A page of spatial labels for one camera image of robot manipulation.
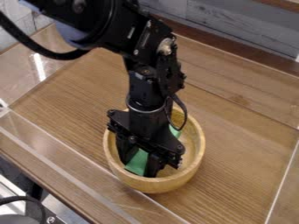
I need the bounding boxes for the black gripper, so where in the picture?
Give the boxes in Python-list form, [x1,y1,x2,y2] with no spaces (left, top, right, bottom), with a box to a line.
[107,105,174,178]

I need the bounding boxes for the green rectangular block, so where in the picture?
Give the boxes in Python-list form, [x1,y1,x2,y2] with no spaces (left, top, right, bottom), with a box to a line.
[126,124,186,177]

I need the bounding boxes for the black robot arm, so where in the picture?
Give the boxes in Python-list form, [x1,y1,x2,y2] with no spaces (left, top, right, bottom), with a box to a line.
[0,0,186,178]

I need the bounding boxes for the brown wooden bowl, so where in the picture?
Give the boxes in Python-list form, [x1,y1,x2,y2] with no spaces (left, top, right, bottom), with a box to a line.
[103,115,206,193]

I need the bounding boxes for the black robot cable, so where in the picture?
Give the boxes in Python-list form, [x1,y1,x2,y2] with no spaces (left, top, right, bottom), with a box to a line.
[165,94,190,132]

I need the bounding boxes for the black cable lower left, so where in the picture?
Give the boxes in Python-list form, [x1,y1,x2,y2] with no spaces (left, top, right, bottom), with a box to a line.
[0,195,48,224]

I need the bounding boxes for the clear acrylic enclosure wall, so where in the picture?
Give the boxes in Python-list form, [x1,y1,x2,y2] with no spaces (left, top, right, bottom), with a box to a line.
[0,10,299,224]

